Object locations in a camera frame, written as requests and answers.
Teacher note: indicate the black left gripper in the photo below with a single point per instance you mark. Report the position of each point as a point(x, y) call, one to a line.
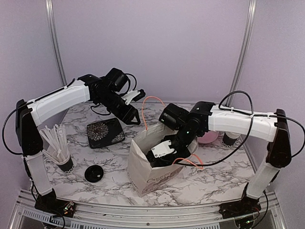
point(127, 115)

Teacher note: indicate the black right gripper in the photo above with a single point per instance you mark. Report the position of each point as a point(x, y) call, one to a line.
point(187, 153)

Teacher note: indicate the stack of paper cups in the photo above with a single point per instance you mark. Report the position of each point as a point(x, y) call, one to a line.
point(229, 139)

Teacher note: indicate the white printed paper bag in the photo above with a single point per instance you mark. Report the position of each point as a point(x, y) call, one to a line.
point(180, 126)

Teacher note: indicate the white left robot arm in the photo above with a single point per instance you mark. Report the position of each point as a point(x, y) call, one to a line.
point(103, 90)

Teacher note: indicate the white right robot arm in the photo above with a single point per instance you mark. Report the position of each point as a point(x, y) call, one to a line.
point(208, 116)

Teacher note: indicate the pink round plate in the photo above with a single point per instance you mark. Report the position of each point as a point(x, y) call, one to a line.
point(208, 137)

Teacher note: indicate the black floral square plate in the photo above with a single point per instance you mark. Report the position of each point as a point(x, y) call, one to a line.
point(105, 133)

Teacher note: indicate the stack of black lids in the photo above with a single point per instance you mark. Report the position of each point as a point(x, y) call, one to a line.
point(94, 173)

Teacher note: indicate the black cup holding straws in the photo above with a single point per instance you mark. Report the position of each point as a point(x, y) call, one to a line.
point(67, 165)

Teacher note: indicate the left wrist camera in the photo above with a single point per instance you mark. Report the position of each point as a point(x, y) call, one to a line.
point(134, 95)

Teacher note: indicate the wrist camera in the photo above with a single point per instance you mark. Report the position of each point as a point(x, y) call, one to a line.
point(134, 95)
point(160, 150)

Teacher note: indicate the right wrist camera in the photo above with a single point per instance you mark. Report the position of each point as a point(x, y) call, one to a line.
point(160, 150)

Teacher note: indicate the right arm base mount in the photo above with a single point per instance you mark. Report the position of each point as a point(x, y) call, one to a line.
point(245, 205)

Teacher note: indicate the front aluminium rail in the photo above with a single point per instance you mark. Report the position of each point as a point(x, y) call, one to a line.
point(101, 216)

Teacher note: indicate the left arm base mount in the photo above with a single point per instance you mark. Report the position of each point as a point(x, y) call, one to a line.
point(51, 204)

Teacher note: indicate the left aluminium frame post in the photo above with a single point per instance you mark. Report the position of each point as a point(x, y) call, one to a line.
point(54, 40)

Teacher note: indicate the aluminium frame post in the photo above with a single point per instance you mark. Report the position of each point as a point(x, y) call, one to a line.
point(54, 40)
point(245, 44)

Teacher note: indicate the right aluminium frame post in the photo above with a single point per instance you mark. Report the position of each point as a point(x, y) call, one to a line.
point(245, 44)

